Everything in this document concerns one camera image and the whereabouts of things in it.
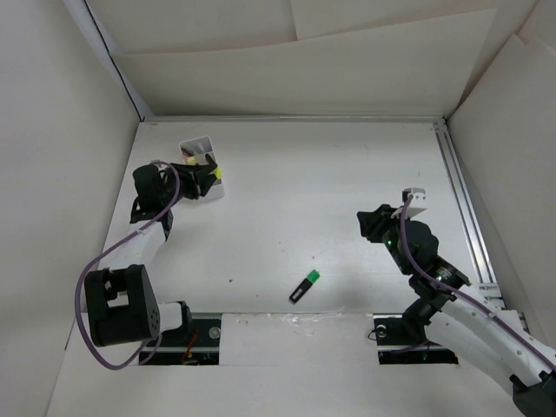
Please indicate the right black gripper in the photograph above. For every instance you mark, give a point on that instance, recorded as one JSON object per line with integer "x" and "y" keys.
{"x": 372, "y": 222}

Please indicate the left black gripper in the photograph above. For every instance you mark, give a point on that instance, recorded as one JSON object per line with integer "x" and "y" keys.
{"x": 195, "y": 180}

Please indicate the pink highlighter pen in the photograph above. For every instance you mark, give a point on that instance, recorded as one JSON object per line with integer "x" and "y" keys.
{"x": 186, "y": 151}

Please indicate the green black highlighter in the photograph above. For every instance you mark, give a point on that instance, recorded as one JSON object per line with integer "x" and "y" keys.
{"x": 304, "y": 286}

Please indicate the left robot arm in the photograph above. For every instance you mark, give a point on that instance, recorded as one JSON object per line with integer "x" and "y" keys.
{"x": 121, "y": 302}

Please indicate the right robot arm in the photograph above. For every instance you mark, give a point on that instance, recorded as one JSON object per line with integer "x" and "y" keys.
{"x": 449, "y": 311}

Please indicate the white compartment organizer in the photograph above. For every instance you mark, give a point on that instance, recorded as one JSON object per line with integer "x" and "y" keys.
{"x": 198, "y": 146}

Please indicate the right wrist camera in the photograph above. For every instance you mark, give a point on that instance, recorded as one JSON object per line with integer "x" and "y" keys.
{"x": 415, "y": 200}

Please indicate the aluminium rail back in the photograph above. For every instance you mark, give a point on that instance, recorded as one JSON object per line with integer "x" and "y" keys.
{"x": 301, "y": 118}

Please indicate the aluminium rail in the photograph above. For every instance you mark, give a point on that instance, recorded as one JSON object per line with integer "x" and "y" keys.
{"x": 488, "y": 284}
{"x": 301, "y": 118}

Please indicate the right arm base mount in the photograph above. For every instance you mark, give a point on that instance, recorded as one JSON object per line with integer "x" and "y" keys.
{"x": 401, "y": 340}

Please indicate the aluminium rail right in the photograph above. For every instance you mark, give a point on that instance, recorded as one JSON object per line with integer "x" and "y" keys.
{"x": 488, "y": 284}

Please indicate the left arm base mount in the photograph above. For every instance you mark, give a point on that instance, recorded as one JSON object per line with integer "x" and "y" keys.
{"x": 197, "y": 346}

